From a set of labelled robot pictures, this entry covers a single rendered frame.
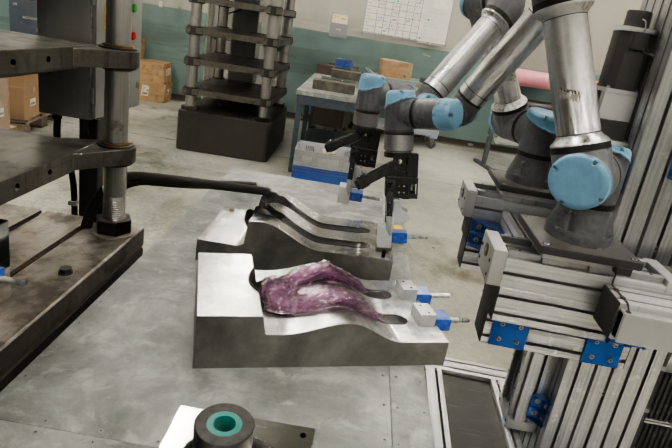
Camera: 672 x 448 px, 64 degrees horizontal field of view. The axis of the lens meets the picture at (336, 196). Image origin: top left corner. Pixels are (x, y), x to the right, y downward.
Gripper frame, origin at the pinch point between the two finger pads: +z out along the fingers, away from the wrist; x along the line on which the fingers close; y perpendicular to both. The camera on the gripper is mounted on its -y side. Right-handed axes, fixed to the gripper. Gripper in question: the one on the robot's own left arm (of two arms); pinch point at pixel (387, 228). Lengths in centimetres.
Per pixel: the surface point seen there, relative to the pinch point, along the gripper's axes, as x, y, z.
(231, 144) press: 391, -140, 8
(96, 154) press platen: -7, -73, -18
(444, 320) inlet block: -27.5, 11.7, 13.4
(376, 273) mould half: -6.0, -2.5, 10.4
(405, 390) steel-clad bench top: -43.1, 2.6, 21.2
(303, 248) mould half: -6.6, -21.1, 4.4
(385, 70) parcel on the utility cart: 588, 17, -80
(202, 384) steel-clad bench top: -51, -33, 17
